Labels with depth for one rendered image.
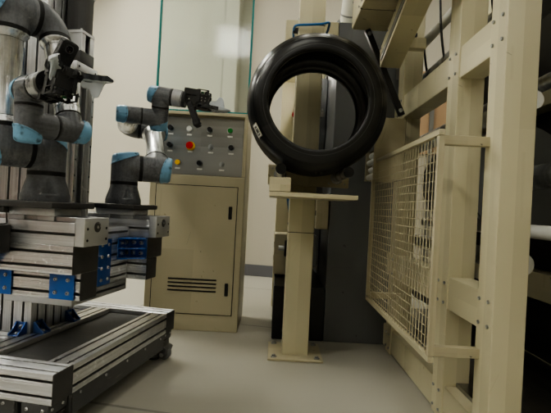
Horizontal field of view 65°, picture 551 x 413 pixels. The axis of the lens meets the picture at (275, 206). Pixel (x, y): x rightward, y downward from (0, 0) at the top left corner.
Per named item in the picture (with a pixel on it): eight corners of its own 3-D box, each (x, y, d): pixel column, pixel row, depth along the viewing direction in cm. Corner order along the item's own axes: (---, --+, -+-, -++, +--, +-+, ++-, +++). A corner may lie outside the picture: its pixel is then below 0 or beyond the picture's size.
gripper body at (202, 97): (211, 90, 187) (183, 85, 187) (207, 110, 187) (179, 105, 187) (213, 94, 195) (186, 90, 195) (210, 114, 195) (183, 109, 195)
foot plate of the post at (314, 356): (268, 342, 236) (268, 338, 236) (317, 346, 236) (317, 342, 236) (267, 360, 209) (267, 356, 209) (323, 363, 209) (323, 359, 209)
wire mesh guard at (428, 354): (365, 299, 219) (372, 161, 219) (368, 299, 219) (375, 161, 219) (427, 362, 129) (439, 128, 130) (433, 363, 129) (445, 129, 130)
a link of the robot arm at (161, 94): (150, 102, 196) (152, 83, 194) (175, 107, 196) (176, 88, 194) (144, 104, 189) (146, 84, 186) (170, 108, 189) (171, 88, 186)
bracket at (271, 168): (267, 184, 217) (268, 165, 217) (347, 188, 217) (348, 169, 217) (267, 183, 213) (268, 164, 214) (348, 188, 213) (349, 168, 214)
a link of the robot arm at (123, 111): (116, 115, 230) (116, 97, 184) (138, 117, 234) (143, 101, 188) (115, 137, 230) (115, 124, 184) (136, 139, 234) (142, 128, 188)
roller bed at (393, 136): (364, 181, 229) (366, 124, 229) (392, 183, 229) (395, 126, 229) (372, 179, 210) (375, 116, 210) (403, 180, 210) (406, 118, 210)
